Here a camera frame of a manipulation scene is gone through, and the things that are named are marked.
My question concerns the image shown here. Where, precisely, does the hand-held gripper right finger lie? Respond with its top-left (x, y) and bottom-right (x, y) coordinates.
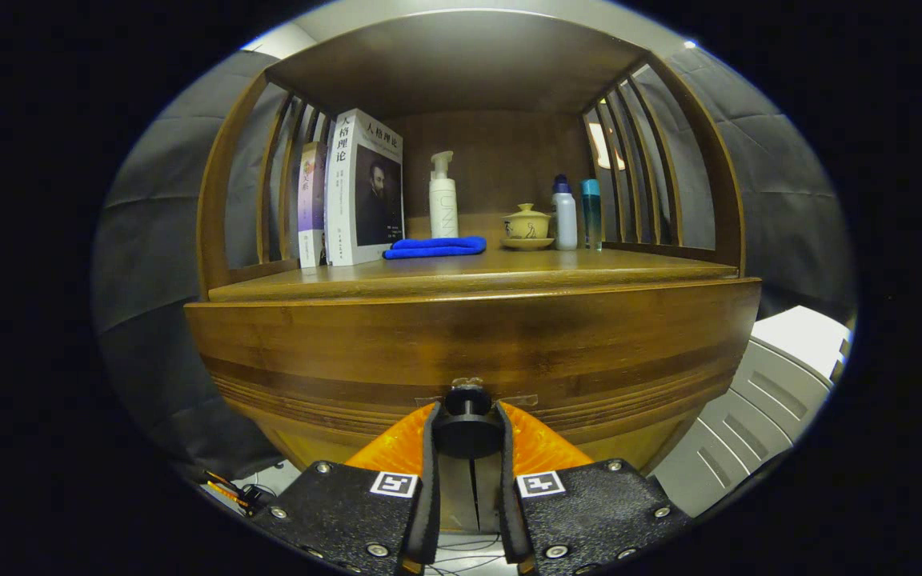
top-left (495, 402), bottom-right (694, 575)

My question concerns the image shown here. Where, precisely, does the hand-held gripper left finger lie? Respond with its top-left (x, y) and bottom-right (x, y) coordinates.
top-left (249, 402), bottom-right (439, 575)

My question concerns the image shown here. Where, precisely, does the black drawer knob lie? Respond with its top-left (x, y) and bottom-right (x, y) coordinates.
top-left (431, 386), bottom-right (506, 459)

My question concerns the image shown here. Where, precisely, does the wooden drawer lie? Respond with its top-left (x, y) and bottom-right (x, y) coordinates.
top-left (185, 278), bottom-right (762, 481)

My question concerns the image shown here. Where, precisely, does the white plastic drawer unit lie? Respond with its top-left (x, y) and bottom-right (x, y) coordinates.
top-left (653, 306), bottom-right (854, 517)

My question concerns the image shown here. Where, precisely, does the wooden countertop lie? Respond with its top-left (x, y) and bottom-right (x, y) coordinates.
top-left (207, 246), bottom-right (742, 303)

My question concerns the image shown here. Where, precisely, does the wooden cabinet with slatted shelf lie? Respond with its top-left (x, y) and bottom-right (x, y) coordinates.
top-left (185, 8), bottom-right (762, 533)

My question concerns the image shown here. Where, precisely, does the small orange black object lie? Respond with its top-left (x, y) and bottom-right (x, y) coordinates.
top-left (201, 468), bottom-right (270, 513)

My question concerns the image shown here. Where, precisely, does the blue folded cloth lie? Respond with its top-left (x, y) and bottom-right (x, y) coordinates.
top-left (383, 235), bottom-right (487, 260)

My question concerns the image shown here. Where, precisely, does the yellow lidded teacup with saucer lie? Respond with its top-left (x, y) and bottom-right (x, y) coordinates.
top-left (499, 203), bottom-right (555, 251)

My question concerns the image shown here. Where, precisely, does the white bottle with blue cap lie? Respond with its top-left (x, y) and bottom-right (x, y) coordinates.
top-left (551, 174), bottom-right (579, 251)

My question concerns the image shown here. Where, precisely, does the slim teal bottle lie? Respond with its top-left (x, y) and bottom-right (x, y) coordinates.
top-left (580, 178), bottom-right (603, 253)

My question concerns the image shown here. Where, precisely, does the purple book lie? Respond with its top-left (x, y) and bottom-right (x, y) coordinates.
top-left (297, 142), bottom-right (330, 269)

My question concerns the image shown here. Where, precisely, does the white pump bottle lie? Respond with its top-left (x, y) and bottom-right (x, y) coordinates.
top-left (429, 150), bottom-right (459, 239)

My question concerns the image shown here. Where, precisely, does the white book with portrait cover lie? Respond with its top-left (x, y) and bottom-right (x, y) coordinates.
top-left (323, 108), bottom-right (406, 267)

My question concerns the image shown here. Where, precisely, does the black floor cable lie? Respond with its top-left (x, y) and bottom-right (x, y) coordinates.
top-left (425, 534), bottom-right (514, 576)

